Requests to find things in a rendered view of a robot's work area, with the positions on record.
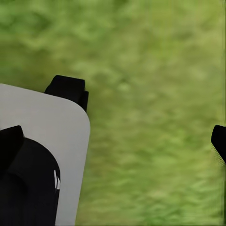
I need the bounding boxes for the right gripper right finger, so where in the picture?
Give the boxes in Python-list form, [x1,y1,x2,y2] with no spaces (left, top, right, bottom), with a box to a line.
[211,125,226,163]

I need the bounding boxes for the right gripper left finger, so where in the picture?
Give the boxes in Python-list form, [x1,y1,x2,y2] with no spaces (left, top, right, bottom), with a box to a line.
[0,125,24,182]

